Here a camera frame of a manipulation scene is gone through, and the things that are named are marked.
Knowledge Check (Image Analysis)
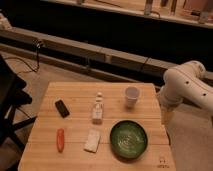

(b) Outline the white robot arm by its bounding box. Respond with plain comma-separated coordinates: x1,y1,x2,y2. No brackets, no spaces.
157,61,213,125

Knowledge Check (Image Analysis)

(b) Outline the white sponge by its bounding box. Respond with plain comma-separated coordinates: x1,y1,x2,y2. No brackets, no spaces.
84,129,101,153

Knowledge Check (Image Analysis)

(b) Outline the black eraser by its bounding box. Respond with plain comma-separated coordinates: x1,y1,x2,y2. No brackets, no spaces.
55,100,69,118

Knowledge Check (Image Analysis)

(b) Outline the white paper cup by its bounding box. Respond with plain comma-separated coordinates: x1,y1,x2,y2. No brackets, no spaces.
125,86,140,108

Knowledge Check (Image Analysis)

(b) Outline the green bowl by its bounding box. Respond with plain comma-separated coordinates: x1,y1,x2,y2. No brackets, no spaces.
109,120,148,160

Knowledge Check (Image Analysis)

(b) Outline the small clear bottle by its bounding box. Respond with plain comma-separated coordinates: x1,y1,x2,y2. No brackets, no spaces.
92,92,103,124

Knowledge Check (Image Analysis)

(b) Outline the orange carrot toy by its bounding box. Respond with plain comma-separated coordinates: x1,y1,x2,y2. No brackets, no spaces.
56,128,65,153

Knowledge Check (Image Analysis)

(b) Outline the black office chair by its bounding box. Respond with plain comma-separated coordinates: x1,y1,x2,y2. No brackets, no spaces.
0,54,37,171

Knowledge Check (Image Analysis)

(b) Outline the black cable on floor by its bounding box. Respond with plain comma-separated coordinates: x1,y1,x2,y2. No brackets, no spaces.
3,39,45,75

